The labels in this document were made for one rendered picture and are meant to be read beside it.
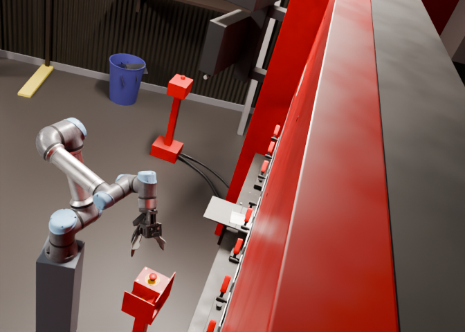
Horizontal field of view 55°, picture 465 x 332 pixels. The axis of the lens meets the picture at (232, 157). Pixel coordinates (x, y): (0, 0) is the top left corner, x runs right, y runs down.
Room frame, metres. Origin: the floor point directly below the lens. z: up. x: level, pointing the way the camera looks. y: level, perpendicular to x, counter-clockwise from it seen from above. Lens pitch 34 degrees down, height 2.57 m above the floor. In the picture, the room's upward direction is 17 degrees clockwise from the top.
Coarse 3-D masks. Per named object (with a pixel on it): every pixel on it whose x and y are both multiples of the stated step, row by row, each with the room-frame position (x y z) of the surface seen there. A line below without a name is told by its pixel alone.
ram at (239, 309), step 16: (320, 32) 2.05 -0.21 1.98; (304, 80) 1.76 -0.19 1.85; (288, 112) 2.44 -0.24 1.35; (288, 128) 1.60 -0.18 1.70; (288, 144) 1.17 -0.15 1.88; (272, 176) 1.37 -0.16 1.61; (272, 192) 1.02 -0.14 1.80; (272, 208) 0.81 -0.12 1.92; (256, 224) 1.19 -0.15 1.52; (256, 240) 0.90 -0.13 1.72; (256, 256) 0.72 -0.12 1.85; (240, 272) 1.03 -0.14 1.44; (256, 272) 0.59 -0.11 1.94; (240, 288) 0.78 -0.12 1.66; (240, 304) 0.63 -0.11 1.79; (240, 320) 0.52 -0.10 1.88
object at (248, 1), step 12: (228, 0) 2.86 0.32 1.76; (240, 0) 2.84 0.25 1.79; (252, 0) 2.82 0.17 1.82; (264, 0) 2.95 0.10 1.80; (276, 0) 3.18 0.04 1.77; (252, 12) 3.23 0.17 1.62; (264, 12) 3.20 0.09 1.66; (252, 24) 3.22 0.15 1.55; (264, 24) 3.22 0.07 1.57; (252, 36) 3.21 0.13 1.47; (264, 36) 3.30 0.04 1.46; (252, 48) 3.20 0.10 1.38; (240, 60) 3.22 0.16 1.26; (252, 60) 3.20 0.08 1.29; (240, 72) 3.21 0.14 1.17
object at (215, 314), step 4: (216, 296) 1.34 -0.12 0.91; (212, 304) 1.29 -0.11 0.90; (224, 304) 1.31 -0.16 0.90; (212, 308) 1.27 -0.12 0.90; (216, 308) 1.28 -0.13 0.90; (220, 308) 1.28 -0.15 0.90; (212, 312) 1.25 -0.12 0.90; (216, 312) 1.26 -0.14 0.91; (220, 312) 1.27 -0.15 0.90; (208, 316) 1.23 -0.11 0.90; (212, 316) 1.23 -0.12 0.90; (216, 316) 1.24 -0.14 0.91; (220, 316) 1.24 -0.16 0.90; (208, 320) 1.21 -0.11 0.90; (216, 320) 1.22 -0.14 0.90; (216, 324) 1.20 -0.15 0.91; (204, 328) 1.18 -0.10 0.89; (216, 328) 1.18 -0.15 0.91
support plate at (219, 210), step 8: (216, 200) 1.87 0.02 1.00; (224, 200) 1.90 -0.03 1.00; (208, 208) 1.79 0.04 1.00; (216, 208) 1.81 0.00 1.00; (224, 208) 1.83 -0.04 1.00; (232, 208) 1.85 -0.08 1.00; (240, 208) 1.87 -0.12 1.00; (208, 216) 1.73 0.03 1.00; (216, 216) 1.75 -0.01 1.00; (224, 216) 1.77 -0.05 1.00; (224, 224) 1.71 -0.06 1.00; (232, 224) 1.73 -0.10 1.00
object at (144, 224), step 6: (144, 210) 1.35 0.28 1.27; (150, 210) 1.38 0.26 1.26; (156, 210) 1.36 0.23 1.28; (144, 216) 1.36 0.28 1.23; (150, 216) 1.33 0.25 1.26; (144, 222) 1.35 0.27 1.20; (150, 222) 1.32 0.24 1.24; (156, 222) 1.37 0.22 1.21; (144, 228) 1.31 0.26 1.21; (150, 228) 1.31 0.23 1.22; (156, 228) 1.33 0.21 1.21; (144, 234) 1.30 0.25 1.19; (150, 234) 1.30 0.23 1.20; (156, 234) 1.31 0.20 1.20
